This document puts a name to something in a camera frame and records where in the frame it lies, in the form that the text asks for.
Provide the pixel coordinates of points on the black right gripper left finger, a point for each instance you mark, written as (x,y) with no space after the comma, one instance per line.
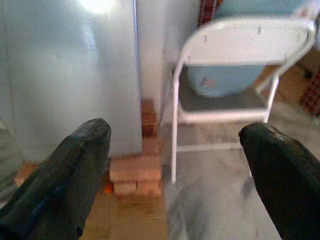
(57,180)

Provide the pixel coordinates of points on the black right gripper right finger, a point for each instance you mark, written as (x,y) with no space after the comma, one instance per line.
(287,180)

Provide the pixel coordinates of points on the silver fridge door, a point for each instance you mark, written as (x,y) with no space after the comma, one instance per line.
(62,75)

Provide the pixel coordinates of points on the small orange object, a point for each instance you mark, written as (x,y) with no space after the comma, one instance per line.
(108,188)

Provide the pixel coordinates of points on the brown cardboard sheet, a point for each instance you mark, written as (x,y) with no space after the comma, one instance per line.
(130,217)

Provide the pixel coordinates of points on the light blue plastic tub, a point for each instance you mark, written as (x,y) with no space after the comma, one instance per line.
(225,80)

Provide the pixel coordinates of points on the white folding chair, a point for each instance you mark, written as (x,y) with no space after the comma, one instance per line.
(240,42)

